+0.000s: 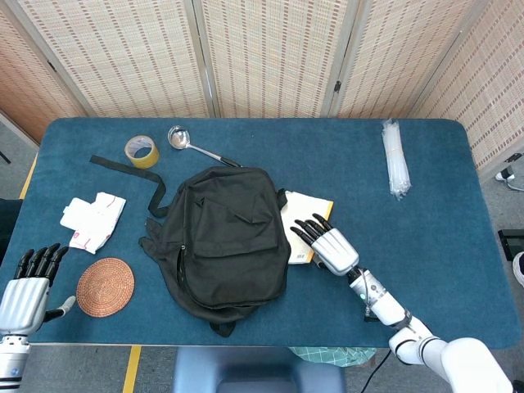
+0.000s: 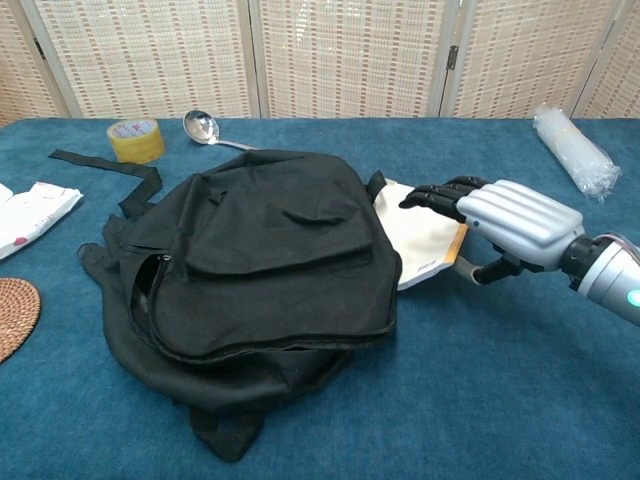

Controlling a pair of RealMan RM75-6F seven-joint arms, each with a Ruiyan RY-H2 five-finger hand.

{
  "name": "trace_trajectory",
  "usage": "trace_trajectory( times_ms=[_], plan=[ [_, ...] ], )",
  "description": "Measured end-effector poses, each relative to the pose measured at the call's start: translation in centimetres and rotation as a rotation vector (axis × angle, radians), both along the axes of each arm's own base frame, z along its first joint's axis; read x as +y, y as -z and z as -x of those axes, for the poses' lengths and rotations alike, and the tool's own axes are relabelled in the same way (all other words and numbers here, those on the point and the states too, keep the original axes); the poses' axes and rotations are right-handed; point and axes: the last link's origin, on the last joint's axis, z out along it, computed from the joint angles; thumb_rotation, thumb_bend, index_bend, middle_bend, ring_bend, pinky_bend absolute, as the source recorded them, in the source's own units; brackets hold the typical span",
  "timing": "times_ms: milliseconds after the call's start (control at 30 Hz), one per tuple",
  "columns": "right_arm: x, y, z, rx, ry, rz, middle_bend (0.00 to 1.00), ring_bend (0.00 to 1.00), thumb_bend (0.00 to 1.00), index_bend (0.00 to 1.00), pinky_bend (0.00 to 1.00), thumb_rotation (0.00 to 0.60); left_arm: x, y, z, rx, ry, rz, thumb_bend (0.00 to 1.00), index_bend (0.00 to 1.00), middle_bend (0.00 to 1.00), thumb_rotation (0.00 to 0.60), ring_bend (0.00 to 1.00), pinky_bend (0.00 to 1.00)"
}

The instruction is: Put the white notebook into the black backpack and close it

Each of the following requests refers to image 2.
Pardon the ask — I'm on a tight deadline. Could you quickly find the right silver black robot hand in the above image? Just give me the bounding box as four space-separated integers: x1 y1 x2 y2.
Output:
398 174 586 287

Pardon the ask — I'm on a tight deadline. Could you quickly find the white book with yellow spine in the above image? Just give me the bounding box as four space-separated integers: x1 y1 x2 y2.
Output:
372 175 470 292

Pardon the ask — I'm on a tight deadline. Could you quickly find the black fabric backpack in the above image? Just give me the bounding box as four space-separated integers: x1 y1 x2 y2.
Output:
48 148 404 464

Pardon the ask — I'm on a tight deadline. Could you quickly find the clear plastic straw bundle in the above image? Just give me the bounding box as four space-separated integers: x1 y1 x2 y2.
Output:
531 102 622 204

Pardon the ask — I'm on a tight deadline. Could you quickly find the blue velvet table cover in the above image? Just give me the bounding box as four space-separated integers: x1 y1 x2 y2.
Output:
0 117 640 480

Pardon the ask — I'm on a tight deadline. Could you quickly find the silver metal ladle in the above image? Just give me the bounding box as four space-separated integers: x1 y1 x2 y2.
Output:
182 109 261 152

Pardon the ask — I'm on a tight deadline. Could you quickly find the yellow packing tape roll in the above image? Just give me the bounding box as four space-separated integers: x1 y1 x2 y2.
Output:
106 118 166 165

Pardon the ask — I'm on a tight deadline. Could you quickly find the woven folding screen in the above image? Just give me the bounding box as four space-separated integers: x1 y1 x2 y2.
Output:
0 0 640 129

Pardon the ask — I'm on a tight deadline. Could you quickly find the white tissue packet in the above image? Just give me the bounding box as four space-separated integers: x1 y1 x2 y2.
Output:
0 180 84 261

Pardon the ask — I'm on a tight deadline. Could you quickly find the round woven rattan coaster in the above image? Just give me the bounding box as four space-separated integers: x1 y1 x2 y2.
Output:
0 277 42 365

